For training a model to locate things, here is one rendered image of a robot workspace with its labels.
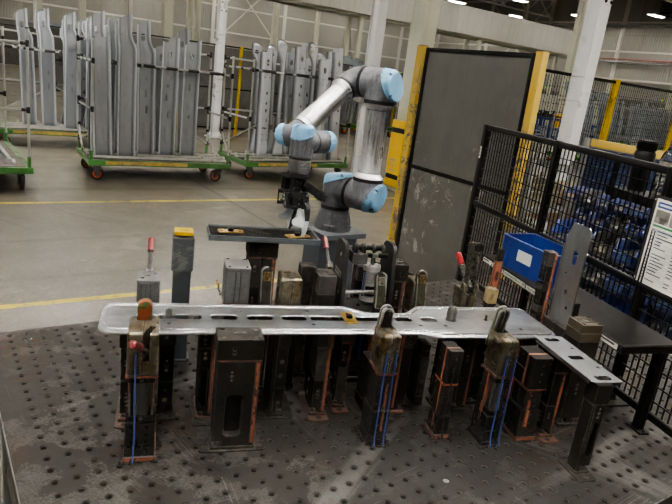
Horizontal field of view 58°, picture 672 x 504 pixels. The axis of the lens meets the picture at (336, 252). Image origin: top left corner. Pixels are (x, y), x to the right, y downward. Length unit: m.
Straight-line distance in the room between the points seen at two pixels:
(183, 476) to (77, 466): 0.26
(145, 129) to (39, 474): 7.48
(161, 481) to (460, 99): 3.72
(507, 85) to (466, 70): 0.42
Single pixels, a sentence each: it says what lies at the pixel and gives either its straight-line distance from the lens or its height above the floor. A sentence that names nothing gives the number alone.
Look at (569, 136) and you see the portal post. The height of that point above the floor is 1.39.
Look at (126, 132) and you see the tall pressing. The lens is 8.61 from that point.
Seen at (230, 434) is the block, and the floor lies 0.74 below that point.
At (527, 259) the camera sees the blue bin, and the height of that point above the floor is 1.10.
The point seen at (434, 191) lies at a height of 0.90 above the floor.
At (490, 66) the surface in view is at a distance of 4.57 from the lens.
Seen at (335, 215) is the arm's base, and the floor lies 1.17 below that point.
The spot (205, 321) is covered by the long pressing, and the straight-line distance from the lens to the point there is 1.74.
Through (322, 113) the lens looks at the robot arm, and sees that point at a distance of 2.21.
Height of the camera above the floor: 1.71
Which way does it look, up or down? 16 degrees down
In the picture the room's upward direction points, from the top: 7 degrees clockwise
